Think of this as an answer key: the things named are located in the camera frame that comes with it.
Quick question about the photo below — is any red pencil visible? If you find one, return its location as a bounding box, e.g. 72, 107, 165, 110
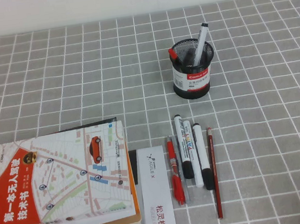
205, 126, 225, 220

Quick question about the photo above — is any large white marker black cap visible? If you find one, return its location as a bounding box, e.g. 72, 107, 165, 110
173, 113, 195, 181

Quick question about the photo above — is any plain white marker black cap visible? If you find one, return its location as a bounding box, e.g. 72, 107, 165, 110
191, 122, 215, 192

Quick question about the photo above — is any red capped pen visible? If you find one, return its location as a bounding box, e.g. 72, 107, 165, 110
168, 47, 182, 66

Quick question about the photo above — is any orange map cover book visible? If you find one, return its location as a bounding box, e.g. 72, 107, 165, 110
0, 116, 141, 224

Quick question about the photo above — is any grey checked tablecloth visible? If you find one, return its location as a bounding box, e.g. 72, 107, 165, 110
0, 0, 300, 224

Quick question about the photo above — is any white paint marker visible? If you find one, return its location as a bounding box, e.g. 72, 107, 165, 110
182, 119, 205, 189

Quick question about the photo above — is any white booklet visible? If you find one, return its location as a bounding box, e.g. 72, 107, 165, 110
128, 143, 177, 224

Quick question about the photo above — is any grey white marker black tip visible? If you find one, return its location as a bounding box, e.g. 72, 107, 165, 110
188, 22, 214, 66

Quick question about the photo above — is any black mesh pen holder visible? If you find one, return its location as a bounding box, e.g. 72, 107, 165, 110
167, 36, 220, 102

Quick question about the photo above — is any clear grey pen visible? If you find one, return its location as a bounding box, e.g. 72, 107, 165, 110
171, 135, 191, 205

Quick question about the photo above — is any red gel pen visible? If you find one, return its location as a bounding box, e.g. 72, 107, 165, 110
165, 134, 187, 207

